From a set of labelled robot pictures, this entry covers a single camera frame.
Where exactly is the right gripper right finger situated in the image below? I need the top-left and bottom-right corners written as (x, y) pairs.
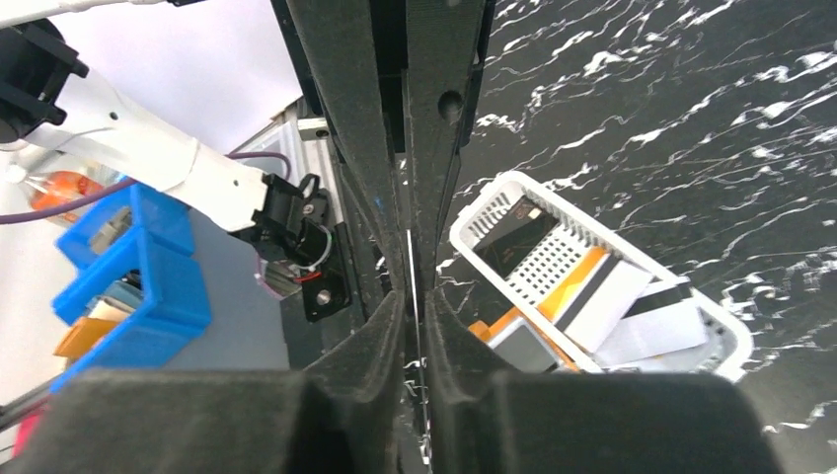
top-left (423, 291), bottom-right (781, 473)

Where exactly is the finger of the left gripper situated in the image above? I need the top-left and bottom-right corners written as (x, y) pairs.
top-left (287, 1), bottom-right (407, 294)
top-left (406, 1), bottom-right (485, 290)

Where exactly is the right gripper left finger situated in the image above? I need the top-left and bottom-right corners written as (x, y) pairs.
top-left (13, 291), bottom-right (405, 473)

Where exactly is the white plastic basket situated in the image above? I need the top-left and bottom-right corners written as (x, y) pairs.
top-left (449, 171), bottom-right (753, 382)

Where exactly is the orange leather card holder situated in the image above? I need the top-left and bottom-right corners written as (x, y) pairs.
top-left (468, 307), bottom-right (579, 373)

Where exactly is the white patterned card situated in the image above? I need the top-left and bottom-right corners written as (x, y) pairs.
top-left (406, 228), bottom-right (433, 473)

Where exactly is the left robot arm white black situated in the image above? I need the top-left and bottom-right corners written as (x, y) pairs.
top-left (1, 1), bottom-right (492, 268)

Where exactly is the white striped card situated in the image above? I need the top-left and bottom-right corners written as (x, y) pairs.
top-left (554, 254), bottom-right (653, 353)
top-left (594, 276), bottom-right (708, 366)

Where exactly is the black VIP card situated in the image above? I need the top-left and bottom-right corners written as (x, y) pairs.
top-left (474, 197), bottom-right (558, 277)

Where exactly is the blue bin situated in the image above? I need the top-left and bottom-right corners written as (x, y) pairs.
top-left (50, 185), bottom-right (212, 393)

